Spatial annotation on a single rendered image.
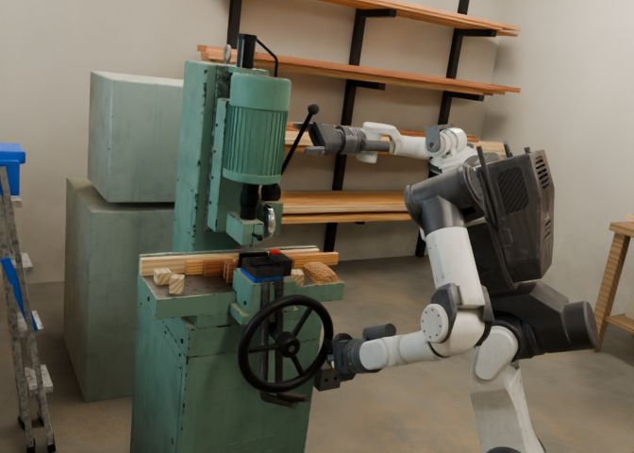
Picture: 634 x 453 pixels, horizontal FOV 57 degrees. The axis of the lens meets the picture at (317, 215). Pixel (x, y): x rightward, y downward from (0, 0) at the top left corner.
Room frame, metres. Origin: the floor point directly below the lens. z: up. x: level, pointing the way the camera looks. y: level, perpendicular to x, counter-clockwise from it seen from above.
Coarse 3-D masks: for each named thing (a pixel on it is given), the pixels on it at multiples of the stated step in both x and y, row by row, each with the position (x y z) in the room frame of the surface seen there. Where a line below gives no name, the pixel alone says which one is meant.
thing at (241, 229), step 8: (232, 216) 1.77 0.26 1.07; (232, 224) 1.76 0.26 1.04; (240, 224) 1.72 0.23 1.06; (248, 224) 1.70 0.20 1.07; (256, 224) 1.72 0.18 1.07; (232, 232) 1.76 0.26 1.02; (240, 232) 1.71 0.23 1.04; (248, 232) 1.70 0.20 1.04; (256, 232) 1.72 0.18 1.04; (240, 240) 1.71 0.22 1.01; (248, 240) 1.71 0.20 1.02; (256, 240) 1.72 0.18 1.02
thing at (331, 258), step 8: (288, 256) 1.83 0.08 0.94; (296, 256) 1.84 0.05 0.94; (304, 256) 1.86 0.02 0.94; (312, 256) 1.87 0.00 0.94; (320, 256) 1.89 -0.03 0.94; (328, 256) 1.91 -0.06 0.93; (336, 256) 1.92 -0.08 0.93; (192, 264) 1.66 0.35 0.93; (200, 264) 1.67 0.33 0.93; (296, 264) 1.84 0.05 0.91; (328, 264) 1.91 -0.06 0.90; (336, 264) 1.93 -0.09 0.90; (192, 272) 1.66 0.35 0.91; (200, 272) 1.67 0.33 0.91
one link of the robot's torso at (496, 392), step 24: (504, 336) 1.30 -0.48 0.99; (480, 360) 1.32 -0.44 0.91; (504, 360) 1.29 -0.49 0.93; (480, 384) 1.32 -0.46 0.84; (504, 384) 1.30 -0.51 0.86; (480, 408) 1.34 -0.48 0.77; (504, 408) 1.32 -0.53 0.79; (480, 432) 1.34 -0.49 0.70; (504, 432) 1.31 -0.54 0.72; (528, 432) 1.34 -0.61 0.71
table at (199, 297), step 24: (144, 288) 1.55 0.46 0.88; (168, 288) 1.53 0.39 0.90; (192, 288) 1.56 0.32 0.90; (216, 288) 1.58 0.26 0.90; (312, 288) 1.70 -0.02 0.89; (336, 288) 1.75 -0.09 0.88; (168, 312) 1.47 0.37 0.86; (192, 312) 1.50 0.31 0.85; (216, 312) 1.54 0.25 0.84; (240, 312) 1.50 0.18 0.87; (288, 312) 1.55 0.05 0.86
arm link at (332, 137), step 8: (312, 128) 1.83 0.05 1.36; (320, 128) 1.79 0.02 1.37; (328, 128) 1.81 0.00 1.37; (336, 128) 1.85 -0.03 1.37; (344, 128) 1.81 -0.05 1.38; (352, 128) 1.83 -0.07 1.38; (312, 136) 1.81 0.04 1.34; (320, 136) 1.77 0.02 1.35; (328, 136) 1.78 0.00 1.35; (336, 136) 1.79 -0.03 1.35; (344, 136) 1.80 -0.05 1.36; (352, 136) 1.81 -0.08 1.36; (320, 144) 1.78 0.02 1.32; (328, 144) 1.75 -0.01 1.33; (336, 144) 1.77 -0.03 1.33; (344, 144) 1.79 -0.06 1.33; (352, 144) 1.80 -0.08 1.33; (328, 152) 1.75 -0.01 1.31; (336, 152) 1.79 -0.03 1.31; (344, 152) 1.81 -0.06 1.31; (352, 152) 1.82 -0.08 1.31
